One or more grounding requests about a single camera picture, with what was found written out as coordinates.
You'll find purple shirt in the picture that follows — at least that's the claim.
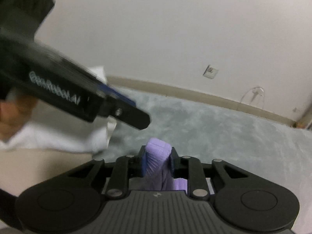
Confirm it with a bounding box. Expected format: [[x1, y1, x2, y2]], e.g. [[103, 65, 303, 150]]
[[144, 138, 189, 192]]

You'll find white cable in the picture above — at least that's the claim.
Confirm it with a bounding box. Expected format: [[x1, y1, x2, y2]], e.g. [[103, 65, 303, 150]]
[[239, 86, 266, 110]]

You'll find white wall socket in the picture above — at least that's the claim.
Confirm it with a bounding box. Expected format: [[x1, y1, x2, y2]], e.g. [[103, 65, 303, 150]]
[[203, 65, 219, 79]]

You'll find person's left hand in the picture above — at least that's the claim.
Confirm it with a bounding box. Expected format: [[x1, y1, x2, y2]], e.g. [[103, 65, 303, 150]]
[[0, 94, 38, 140]]

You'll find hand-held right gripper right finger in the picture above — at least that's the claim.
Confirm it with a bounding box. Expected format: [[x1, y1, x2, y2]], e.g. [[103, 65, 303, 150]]
[[169, 147, 249, 199]]

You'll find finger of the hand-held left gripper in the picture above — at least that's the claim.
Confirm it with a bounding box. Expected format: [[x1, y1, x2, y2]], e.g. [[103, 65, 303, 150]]
[[97, 82, 137, 108], [99, 95, 151, 130]]

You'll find white cloth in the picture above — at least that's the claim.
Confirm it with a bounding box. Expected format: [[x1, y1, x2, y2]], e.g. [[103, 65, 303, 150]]
[[0, 65, 117, 154]]

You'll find bed with grey blanket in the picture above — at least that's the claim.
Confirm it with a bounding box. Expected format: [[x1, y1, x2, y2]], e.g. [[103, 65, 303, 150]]
[[94, 85, 312, 234]]

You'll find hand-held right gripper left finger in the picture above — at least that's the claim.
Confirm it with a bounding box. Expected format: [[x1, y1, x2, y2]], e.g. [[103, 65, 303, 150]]
[[66, 145, 149, 199]]

